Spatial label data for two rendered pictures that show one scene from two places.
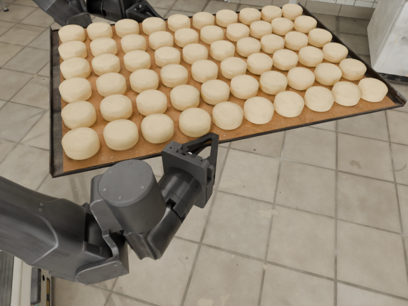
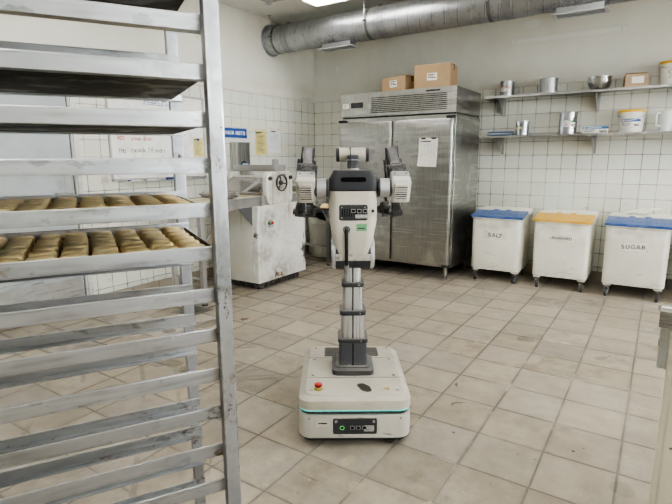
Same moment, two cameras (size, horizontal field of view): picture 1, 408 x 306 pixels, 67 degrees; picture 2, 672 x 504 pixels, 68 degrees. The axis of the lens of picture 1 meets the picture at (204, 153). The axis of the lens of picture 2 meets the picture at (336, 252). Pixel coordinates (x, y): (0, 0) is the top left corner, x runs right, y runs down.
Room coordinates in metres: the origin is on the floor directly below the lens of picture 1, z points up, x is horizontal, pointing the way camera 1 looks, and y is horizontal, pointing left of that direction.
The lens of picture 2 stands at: (-0.42, 3.25, 1.34)
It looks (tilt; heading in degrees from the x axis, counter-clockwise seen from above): 11 degrees down; 287
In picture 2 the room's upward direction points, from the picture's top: straight up
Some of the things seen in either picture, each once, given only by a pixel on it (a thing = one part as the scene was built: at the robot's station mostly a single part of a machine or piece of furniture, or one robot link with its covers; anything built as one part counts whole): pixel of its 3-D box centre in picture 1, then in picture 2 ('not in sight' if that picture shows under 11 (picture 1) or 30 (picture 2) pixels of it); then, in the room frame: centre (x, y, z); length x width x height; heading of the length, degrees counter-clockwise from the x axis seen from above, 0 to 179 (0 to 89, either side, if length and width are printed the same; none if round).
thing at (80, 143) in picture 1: (81, 142); not in sight; (0.29, 0.18, 1.02); 0.05 x 0.05 x 0.02
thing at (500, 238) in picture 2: not in sight; (501, 243); (-0.55, -2.51, 0.38); 0.64 x 0.54 x 0.77; 77
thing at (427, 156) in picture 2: not in sight; (427, 152); (0.25, -2.15, 1.39); 0.22 x 0.03 x 0.31; 164
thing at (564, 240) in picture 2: not in sight; (563, 248); (-1.18, -2.33, 0.38); 0.64 x 0.54 x 0.77; 75
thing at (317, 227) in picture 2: not in sight; (325, 231); (1.75, -3.20, 0.33); 0.54 x 0.53 x 0.66; 164
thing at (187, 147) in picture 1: (201, 159); not in sight; (0.29, 0.00, 0.99); 0.09 x 0.07 x 0.07; 153
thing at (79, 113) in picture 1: (79, 115); not in sight; (0.35, 0.20, 1.02); 0.05 x 0.05 x 0.02
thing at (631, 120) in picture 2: not in sight; (631, 121); (-1.69, -2.40, 1.67); 0.25 x 0.24 x 0.21; 164
